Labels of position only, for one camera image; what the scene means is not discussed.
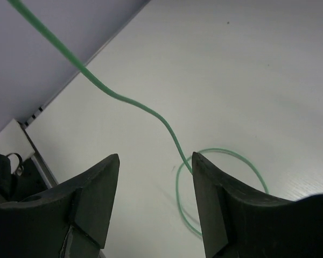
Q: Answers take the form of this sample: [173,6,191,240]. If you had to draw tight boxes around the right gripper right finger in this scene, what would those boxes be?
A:
[192,153,323,257]

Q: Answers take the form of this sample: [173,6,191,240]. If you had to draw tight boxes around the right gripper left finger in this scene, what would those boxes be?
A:
[0,154,120,257]

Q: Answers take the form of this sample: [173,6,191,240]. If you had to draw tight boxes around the green headphone cable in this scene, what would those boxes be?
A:
[6,0,270,237]

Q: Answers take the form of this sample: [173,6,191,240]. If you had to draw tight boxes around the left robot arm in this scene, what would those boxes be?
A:
[0,153,51,204]

